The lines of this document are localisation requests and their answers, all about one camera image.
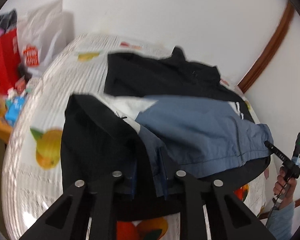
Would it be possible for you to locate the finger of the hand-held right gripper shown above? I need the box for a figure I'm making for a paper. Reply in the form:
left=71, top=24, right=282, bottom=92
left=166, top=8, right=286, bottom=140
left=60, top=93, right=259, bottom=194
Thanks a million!
left=264, top=141, right=292, bottom=165

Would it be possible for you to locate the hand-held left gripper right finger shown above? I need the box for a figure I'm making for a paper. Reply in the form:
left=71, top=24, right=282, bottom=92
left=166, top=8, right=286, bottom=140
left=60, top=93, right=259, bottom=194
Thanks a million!
left=158, top=147, right=278, bottom=240

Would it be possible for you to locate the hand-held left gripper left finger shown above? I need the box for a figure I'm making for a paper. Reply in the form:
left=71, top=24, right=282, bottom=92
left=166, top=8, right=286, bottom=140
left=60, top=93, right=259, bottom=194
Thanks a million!
left=19, top=155, right=138, bottom=240

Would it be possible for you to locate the black white blue jacket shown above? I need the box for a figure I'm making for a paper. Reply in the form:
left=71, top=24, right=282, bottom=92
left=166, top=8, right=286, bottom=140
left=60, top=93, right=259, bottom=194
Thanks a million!
left=61, top=46, right=274, bottom=222

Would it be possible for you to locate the person's right forearm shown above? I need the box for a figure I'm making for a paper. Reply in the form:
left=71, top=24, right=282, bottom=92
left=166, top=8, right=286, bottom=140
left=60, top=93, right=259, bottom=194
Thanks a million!
left=266, top=200, right=296, bottom=240

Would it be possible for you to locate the person's right hand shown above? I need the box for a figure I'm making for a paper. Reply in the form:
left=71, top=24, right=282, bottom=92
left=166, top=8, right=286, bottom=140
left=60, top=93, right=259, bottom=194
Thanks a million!
left=272, top=166, right=297, bottom=209

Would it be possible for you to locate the fruit print tablecloth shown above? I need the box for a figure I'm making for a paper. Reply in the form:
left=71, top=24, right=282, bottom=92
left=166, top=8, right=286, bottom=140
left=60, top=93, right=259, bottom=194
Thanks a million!
left=1, top=33, right=268, bottom=240

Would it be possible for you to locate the blue packet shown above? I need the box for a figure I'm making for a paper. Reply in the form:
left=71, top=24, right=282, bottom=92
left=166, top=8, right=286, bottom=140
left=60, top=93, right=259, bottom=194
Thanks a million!
left=5, top=96, right=28, bottom=125

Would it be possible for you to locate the white plastic bag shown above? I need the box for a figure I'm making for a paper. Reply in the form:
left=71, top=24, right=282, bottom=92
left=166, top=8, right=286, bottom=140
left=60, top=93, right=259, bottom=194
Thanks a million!
left=16, top=0, right=74, bottom=77

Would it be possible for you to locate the red paper bag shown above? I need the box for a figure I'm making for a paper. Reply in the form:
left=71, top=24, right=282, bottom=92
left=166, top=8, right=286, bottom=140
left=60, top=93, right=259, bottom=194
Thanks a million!
left=0, top=27, right=23, bottom=117

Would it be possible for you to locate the dark patterned cloth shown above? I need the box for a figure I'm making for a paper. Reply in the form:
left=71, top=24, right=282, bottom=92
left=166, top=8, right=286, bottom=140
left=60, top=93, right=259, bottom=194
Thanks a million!
left=0, top=9, right=18, bottom=43

